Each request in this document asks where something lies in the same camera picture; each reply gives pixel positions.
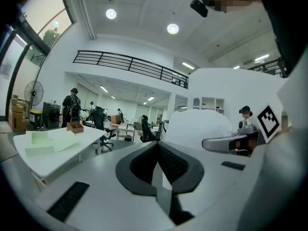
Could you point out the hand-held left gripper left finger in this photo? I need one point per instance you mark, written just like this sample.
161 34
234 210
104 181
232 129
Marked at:
134 174

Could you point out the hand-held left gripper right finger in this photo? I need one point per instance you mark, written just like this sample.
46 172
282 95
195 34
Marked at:
183 172

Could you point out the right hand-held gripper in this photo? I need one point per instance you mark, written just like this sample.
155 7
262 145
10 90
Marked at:
267 121

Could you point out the black office chair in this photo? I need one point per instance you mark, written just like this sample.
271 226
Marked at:
99 119
146 129

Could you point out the brown wooden desk organizer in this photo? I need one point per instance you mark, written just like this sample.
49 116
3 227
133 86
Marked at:
75 127

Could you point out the ceiling tube light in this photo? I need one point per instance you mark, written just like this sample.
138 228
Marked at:
150 98
104 88
261 57
188 66

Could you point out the white flower bouquet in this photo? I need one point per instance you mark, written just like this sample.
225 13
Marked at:
84 115

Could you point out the black washing machine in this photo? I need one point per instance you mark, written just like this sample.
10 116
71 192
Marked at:
51 115

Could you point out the black mezzanine railing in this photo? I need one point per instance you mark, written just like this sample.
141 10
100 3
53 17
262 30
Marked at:
130 64

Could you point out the black yellow-lid storage bin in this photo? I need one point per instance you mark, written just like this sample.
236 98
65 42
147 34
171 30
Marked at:
36 119

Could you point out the round ceiling lamp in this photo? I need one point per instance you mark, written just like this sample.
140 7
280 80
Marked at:
111 14
172 29

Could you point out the large cardboard box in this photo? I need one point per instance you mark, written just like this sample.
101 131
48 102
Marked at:
18 121

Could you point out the black standing fan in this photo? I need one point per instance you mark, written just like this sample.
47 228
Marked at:
33 93

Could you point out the small cardboard box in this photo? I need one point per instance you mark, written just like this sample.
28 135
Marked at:
17 107

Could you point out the person's black clothing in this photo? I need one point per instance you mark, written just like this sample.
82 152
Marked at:
288 20

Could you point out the large glass window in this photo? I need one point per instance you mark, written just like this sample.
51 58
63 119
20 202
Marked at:
36 20

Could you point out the white wall shelf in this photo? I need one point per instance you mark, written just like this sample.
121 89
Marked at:
209 105

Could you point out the black head-worn camera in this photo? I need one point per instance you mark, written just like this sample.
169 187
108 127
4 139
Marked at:
199 7

